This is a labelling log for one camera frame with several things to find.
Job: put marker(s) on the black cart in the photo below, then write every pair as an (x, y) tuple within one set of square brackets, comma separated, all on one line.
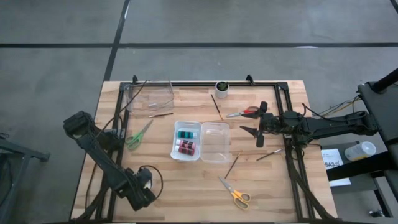
[(382, 105)]

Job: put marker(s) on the long dark gold-ferrule paintbrush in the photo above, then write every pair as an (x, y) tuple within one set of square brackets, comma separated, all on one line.
[(216, 107)]

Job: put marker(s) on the black aluminium table frame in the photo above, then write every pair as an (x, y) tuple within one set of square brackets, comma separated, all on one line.
[(192, 84)]

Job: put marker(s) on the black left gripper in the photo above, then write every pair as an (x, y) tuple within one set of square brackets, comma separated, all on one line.
[(142, 179)]

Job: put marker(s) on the translucent plastic bin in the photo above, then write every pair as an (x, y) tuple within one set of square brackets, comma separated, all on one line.
[(214, 143)]

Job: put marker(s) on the clear acrylic holder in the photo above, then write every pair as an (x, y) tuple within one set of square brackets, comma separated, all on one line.
[(149, 99)]

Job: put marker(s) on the white plastic bin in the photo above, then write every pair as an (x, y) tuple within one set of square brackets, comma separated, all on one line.
[(186, 126)]

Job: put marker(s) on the thin dark paintbrush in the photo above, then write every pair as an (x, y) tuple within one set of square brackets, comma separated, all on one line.
[(233, 165), (161, 115), (269, 155)]

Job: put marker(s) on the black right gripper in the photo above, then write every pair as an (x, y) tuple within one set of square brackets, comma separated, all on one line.
[(270, 124)]

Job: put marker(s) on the small black device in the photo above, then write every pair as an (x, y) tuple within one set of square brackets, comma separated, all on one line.
[(376, 213)]

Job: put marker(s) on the white paper sheet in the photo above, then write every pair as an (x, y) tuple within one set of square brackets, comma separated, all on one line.
[(332, 158)]

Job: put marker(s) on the grey metal stand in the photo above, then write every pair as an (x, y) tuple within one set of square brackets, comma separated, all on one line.
[(18, 149)]

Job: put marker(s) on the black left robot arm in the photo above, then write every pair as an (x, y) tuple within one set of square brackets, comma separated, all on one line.
[(102, 158)]

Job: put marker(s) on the pink paint bottle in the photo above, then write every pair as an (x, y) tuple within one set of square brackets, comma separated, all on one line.
[(186, 144)]

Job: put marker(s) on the black frame clamp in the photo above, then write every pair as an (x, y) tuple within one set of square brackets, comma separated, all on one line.
[(249, 79), (135, 79)]

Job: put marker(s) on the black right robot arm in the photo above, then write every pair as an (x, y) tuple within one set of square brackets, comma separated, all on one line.
[(335, 124)]

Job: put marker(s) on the small white plant pot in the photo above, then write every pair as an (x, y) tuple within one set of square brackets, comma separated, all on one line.
[(222, 90)]

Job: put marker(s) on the clear plastic jar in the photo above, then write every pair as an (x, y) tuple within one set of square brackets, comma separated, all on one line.
[(360, 151)]

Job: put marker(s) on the teal paint bottle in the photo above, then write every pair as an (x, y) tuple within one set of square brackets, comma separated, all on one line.
[(186, 134)]

